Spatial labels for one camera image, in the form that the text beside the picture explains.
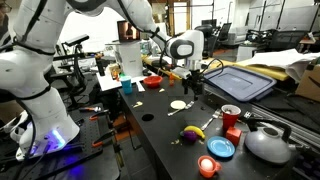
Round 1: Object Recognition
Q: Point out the yellow foam board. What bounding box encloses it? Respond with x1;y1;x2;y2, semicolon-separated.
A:
199;56;290;82

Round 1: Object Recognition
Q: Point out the purple toy eggplant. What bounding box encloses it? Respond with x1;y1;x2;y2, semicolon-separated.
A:
179;129;198;144

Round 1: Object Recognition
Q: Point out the blue plastic cup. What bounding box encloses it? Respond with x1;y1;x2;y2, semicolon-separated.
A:
119;75;133;95

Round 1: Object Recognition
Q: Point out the small red block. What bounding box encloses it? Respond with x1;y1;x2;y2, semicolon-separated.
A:
225;126;243;147

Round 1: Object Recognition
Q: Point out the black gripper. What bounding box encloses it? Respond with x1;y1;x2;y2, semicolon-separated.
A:
182;73;205;102

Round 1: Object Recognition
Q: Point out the small monitor screen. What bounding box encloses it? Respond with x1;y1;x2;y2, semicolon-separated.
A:
116;20;141;43

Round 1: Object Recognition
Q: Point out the dark blue bin lid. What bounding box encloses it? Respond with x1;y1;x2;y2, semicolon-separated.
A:
202;65;278;103

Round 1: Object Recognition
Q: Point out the red plastic cup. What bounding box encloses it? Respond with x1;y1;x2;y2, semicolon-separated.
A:
221;104;242;133

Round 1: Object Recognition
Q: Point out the white paper stack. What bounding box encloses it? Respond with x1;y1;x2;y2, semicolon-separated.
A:
244;48;320;83

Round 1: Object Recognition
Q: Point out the small blue plate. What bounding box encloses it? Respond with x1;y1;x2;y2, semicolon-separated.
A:
206;135;236;159

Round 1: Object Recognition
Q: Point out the black bar clamp orange grip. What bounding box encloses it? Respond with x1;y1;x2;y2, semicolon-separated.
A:
88;109;111;122

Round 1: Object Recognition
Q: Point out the orange mug with white ball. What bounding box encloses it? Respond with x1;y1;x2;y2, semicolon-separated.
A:
197;155;222;179

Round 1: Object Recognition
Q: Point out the black office chair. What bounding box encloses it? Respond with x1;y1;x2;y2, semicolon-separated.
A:
194;23;218;51
267;29;308;52
216;22;233;44

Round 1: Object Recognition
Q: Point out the white box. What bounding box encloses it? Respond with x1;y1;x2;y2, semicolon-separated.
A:
114;41;145;79

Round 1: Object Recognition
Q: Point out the black clamp orange handle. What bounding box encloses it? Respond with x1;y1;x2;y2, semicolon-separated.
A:
91;129;118;149

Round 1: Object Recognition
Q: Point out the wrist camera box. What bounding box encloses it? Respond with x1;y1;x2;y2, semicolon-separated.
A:
170;66;193;80

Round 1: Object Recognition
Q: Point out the yellow toy banana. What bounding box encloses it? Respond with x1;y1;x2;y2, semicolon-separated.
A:
183;125;206;140

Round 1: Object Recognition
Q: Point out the silver wrench orange handle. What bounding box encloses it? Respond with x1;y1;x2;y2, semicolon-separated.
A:
78;105;103;114

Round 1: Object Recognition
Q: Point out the black bottle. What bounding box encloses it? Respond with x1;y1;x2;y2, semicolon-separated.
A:
94;54;106;77

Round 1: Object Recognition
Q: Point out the red plastic bowl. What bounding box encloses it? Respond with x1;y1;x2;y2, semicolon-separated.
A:
143;75;164;89

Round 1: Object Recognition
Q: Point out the black camera on stand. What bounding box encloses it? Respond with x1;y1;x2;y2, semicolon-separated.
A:
53;33;98;101

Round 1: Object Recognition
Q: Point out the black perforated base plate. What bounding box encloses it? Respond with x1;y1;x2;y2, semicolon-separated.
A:
0;102;122;180

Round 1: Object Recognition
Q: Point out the small yellow plate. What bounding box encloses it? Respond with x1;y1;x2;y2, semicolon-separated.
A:
170;99;187;111

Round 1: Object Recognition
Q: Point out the grey metal kettle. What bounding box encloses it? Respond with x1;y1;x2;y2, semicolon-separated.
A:
243;117;311;167

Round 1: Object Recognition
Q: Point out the silver metal fork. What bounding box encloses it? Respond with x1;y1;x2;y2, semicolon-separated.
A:
167;100;195;117
200;108;223;132

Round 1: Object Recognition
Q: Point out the taped cardboard shipping box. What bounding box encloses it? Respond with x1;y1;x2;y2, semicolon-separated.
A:
294;64;320;103

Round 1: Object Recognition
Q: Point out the white board sheet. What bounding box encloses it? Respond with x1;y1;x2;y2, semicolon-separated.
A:
95;70;148;93

